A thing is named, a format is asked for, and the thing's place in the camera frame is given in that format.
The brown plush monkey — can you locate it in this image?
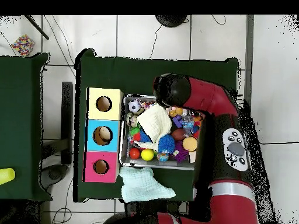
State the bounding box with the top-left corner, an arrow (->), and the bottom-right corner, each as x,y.
169,106 -> 185,118

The wooden box with three holes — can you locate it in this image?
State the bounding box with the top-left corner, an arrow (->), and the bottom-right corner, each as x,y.
84,87 -> 123,183

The clear mesh bin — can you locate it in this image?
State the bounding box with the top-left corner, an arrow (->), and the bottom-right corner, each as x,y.
119,95 -> 206,171

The cream waffle cloth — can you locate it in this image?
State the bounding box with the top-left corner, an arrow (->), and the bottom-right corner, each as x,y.
137,103 -> 173,151

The small soccer ball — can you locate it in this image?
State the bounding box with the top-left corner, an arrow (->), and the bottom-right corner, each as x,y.
128,100 -> 142,114

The blue spiky ball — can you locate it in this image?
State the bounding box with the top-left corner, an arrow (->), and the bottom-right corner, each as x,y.
157,135 -> 176,156

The brown toy football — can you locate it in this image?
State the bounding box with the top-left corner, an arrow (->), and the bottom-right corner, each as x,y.
171,128 -> 187,142

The yellow-green ball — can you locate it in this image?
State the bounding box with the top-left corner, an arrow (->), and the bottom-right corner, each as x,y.
141,148 -> 155,162

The red ball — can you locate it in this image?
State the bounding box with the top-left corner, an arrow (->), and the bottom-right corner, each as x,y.
128,148 -> 141,160

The purple spiky ball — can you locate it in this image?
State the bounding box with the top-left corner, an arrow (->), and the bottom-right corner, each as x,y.
172,142 -> 189,163

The dark green tablecloth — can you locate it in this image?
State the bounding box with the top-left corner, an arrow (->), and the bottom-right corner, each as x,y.
74,48 -> 240,202
0,52 -> 50,201

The mint green cloth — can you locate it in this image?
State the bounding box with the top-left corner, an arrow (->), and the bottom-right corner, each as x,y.
120,166 -> 176,203

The black chair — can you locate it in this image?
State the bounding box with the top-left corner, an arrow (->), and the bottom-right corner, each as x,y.
41,81 -> 75,187

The black round stand base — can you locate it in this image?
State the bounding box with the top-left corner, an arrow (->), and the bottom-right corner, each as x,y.
155,15 -> 189,28

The black rod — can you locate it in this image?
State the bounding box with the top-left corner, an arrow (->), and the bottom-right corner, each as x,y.
24,15 -> 50,40

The multicoloured patterned object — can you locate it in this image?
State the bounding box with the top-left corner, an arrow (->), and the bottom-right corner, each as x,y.
10,34 -> 36,57

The yellow cup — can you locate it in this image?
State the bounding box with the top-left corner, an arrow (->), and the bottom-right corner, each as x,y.
0,167 -> 16,186

